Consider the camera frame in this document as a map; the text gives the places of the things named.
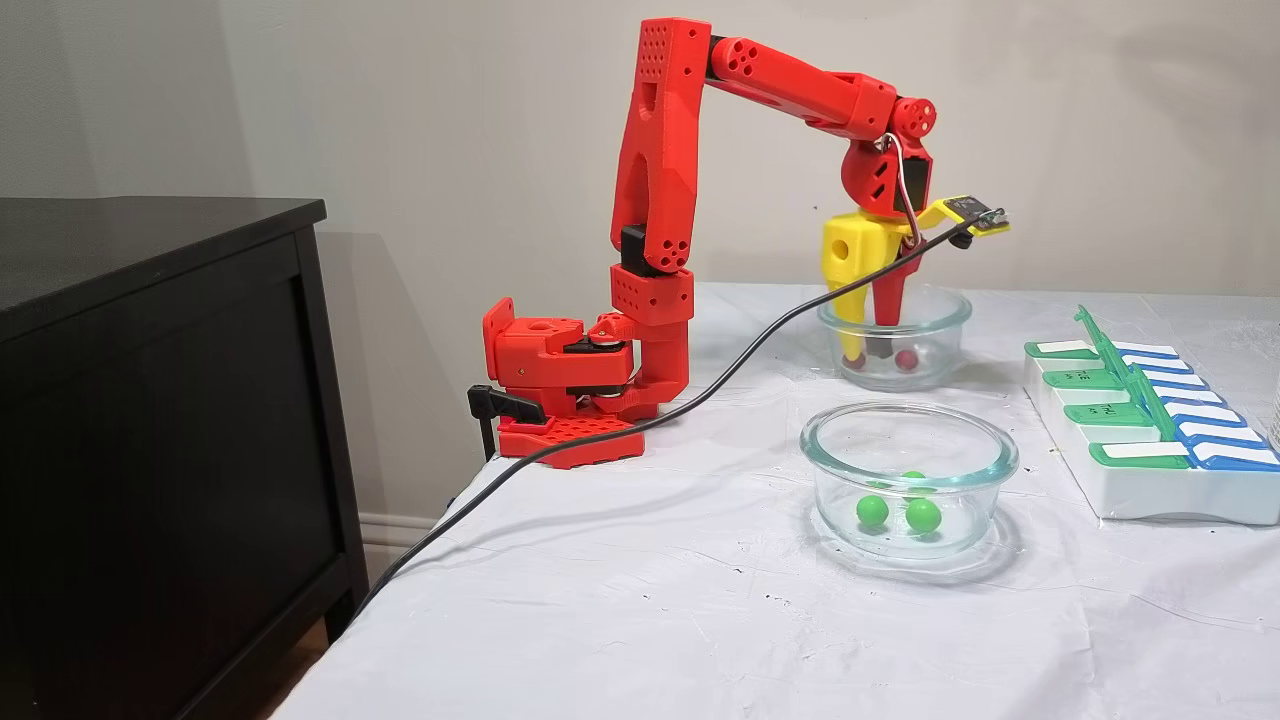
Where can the white table cloth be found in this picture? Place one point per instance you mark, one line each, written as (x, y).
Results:
(650, 620)

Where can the black wooden cabinet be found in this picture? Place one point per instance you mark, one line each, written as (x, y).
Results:
(150, 450)

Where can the weekly pill organizer box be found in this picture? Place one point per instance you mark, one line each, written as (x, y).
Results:
(1150, 490)

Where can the green ball pill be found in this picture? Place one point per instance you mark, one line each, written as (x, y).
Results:
(872, 511)
(922, 516)
(912, 478)

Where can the white baseboard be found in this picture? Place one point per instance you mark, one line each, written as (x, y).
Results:
(395, 530)

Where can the camera board on yellow mount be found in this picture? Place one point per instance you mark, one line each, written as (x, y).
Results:
(965, 208)

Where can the black table clamp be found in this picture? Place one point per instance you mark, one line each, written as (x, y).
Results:
(500, 402)

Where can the red ball pill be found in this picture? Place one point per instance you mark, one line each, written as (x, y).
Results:
(853, 361)
(906, 360)

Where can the clear glass bowl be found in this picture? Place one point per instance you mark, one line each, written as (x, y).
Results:
(840, 470)
(940, 340)

